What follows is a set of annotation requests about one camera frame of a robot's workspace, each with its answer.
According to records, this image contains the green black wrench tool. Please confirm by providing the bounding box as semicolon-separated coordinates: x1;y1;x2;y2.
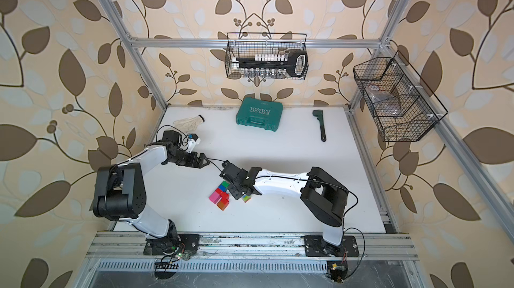
313;109;327;142

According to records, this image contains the small circuit board left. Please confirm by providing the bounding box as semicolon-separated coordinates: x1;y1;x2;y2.
153;253;187;280

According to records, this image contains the red long lego brick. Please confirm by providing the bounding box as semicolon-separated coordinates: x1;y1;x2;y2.
216;188;230;201

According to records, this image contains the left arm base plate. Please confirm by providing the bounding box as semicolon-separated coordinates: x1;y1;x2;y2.
143;234;200;257

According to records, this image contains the green plastic tool case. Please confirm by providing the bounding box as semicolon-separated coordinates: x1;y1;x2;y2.
236;98;283;131

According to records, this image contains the aluminium frame top bar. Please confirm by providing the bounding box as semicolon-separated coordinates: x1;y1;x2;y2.
128;37;386;50

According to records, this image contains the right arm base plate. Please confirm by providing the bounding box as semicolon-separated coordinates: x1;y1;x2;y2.
303;235;360;258

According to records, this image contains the black white socket tool set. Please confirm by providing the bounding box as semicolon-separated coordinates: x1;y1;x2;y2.
226;50;309;79

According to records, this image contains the plastic bag in basket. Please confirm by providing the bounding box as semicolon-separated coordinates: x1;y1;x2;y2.
366;85;401;117

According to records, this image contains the small circuit board right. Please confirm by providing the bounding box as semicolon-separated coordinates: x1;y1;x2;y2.
326;261;348;283

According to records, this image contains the black wire basket right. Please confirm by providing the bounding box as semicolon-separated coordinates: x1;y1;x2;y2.
353;51;448;142

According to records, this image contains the black wire basket centre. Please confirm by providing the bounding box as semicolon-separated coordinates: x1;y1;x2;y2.
224;32;309;81

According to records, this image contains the black wire basket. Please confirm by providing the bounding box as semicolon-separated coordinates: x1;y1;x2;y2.
353;51;448;142
224;32;309;81

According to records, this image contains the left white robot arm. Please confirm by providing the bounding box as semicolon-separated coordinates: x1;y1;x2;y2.
92;130;210;242

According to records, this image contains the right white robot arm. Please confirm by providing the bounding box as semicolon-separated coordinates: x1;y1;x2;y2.
220;161;350;247

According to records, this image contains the aluminium front rail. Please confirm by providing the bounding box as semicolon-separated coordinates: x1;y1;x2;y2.
86;231;419;261

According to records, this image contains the small circuit board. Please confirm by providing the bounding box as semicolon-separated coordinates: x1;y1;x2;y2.
153;253;187;280
326;261;348;283

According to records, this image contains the pink lego brick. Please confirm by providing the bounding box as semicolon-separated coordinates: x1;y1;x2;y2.
209;191;222;204

